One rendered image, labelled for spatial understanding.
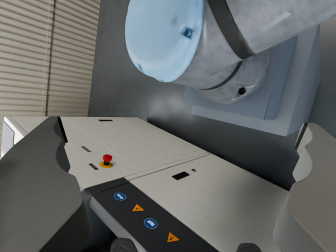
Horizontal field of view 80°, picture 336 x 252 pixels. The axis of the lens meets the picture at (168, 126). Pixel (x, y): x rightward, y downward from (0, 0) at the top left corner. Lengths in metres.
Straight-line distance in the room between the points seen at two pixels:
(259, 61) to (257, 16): 0.16
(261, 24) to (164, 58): 0.09
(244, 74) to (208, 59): 0.12
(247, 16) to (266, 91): 0.21
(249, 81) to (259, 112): 0.07
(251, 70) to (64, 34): 2.09
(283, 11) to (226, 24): 0.05
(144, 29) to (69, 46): 2.09
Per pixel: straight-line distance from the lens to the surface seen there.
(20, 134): 1.07
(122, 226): 0.60
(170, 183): 0.83
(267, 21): 0.22
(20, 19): 2.19
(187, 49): 0.21
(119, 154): 0.96
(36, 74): 2.20
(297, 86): 0.50
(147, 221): 0.63
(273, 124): 0.50
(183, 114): 1.53
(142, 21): 0.25
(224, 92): 0.36
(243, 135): 1.35
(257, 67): 0.37
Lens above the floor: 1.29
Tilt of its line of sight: 53 degrees down
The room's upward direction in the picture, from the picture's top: 93 degrees counter-clockwise
